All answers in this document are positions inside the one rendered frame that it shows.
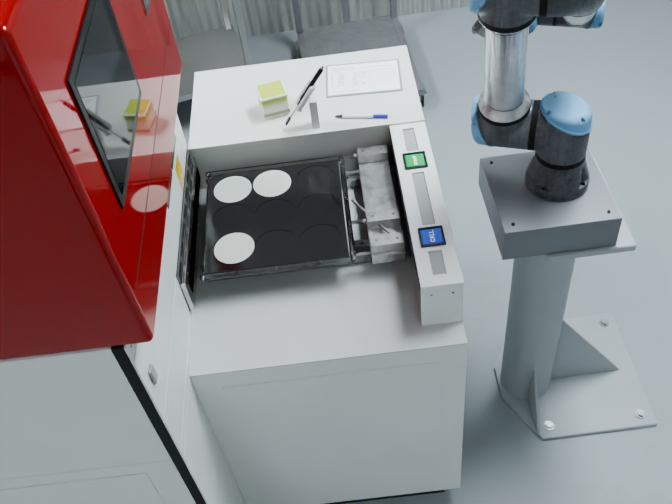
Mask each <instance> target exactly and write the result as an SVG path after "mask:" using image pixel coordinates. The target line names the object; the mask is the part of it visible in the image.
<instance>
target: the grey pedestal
mask: <svg viewBox="0 0 672 504"><path fill-rule="evenodd" d="M594 161H595V163H596V165H597V167H598V169H599V171H600V173H601V175H602V177H603V179H604V181H605V183H606V185H607V187H608V189H609V186H608V184H607V182H606V180H605V178H604V176H603V174H602V172H601V170H600V168H599V166H598V163H597V161H596V159H595V158H594ZM609 191H610V189H609ZM610 194H611V196H612V198H613V200H614V202H615V204H616V206H617V208H618V210H619V212H620V214H621V211H620V209H619V207H618V205H617V203H616V201H615V199H614V197H613V195H612V193H611V191H610ZM621 216H622V214H621ZM622 218H623V216H622ZM636 246H637V245H636V243H635V241H634V239H633V236H632V234H631V232H630V230H629V228H628V226H627V224H626V222H625V220H624V218H623V219H622V223H621V227H620V230H619V234H618V238H617V242H616V245H614V246H606V247H599V248H591V249H583V250H576V251H568V252H561V253H553V254H545V255H538V256H530V257H523V258H515V259H514V262H513V271H512V280H511V289H510V298H509V307H508V315H507V324H506V333H505V339H504V342H503V344H502V347H501V350H500V353H499V355H498V358H497V361H496V364H495V366H494V372H495V375H496V379H497V383H498V387H499V390H500V394H501V398H502V400H503V402H504V403H505V404H506V405H507V406H508V407H509V408H510V409H511V410H512V411H513V412H514V413H515V414H516V415H517V416H518V417H519V418H520V419H521V420H522V421H523V422H524V423H525V424H526V425H527V426H528V427H529V428H530V429H531V430H532V431H533V432H534V433H535V434H536V435H537V436H538V437H539V438H540V439H541V440H543V441H544V440H552V439H559V438H567V437H575V436H583V435H591V434H598V433H606V432H614V431H622V430H630V429H637V428H645V427H653V426H657V424H658V423H657V421H656V419H655V416H654V414H653V411H652V409H651V407H650V404H649V402H648V399H647V397H646V395H645V392H644V390H643V387H642V385H641V383H640V380H639V378H638V375H637V373H636V371H635V368H634V366H633V363H632V361H631V359H630V356H629V354H628V351H627V349H626V346H625V344H624V342H623V339H622V337H621V334H620V332H619V330H618V327H617V325H616V322H615V320H614V318H613V315H612V313H605V314H597V315H590V316H582V317H574V318H567V319H563V317H564V312H565V307H566V302H567V297H568V293H569V288H570V283H571V278H572V273H573V268H574V263H575V258H581V257H588V256H596V255H604V254H611V253H619V252H626V251H634V250H635V249H636Z"/></svg>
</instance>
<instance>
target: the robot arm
mask: <svg viewBox="0 0 672 504"><path fill-rule="evenodd" d="M605 6H606V0H469V3H468V10H469V11H470V12H473V13H474V14H477V16H478V20H477V21H476V22H475V23H474V25H473V26H472V33H473V34H478V35H480V36H482V37H483V38H485V89H484V90H483V91H482V93H481V94H480V95H477V96H476V97H475V99H474V101H473V105H472V111H471V132H472V136H473V139H474V141H475V142H476V143H478V144H480V145H487V146H488V147H494V146H496V147H505V148H515V149H524V150H533V151H535V154H534V156H533V158H532V160H531V161H530V163H529V165H528V167H527V169H526V173H525V184H526V187H527V188H528V190H529V191H530V192H531V193H532V194H533V195H535V196H537V197H538V198H541V199H543V200H546V201H551V202H567V201H572V200H575V199H577V198H579V197H580V196H582V195H583V194H584V193H585V192H586V190H587V188H588V185H589V179H590V176H589V171H588V167H587V163H586V153H587V147H588V142H589V136H590V132H591V130H592V117H593V112H592V108H591V106H590V105H589V103H588V102H587V101H585V100H584V99H583V98H582V97H580V96H579V95H576V94H574V93H571V92H566V91H554V92H553V93H548V94H546V95H545V96H544V97H543V98H542V100H534V99H530V95H529V93H528V92H527V90H526V89H525V76H526V62H527V47H528V34H531V33H532V32H534V31H535V29H536V27H537V25H541V26H559V27H574V28H584V29H590V28H595V29H597V28H600V27H601V26H602V24H603V19H604V13H605Z"/></svg>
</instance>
